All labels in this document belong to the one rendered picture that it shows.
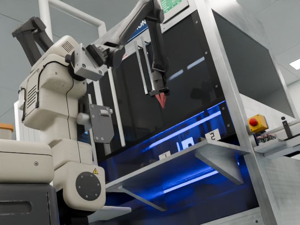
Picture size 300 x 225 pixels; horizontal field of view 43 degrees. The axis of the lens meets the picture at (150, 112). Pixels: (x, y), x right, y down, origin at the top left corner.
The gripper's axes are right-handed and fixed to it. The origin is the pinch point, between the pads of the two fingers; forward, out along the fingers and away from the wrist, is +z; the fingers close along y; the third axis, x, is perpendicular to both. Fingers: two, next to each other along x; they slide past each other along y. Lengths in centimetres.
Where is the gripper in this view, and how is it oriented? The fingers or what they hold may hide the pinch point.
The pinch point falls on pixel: (163, 106)
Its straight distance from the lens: 204.3
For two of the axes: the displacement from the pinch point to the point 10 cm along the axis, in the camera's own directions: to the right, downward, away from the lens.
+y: -9.5, 2.5, 1.9
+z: 1.9, 9.4, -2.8
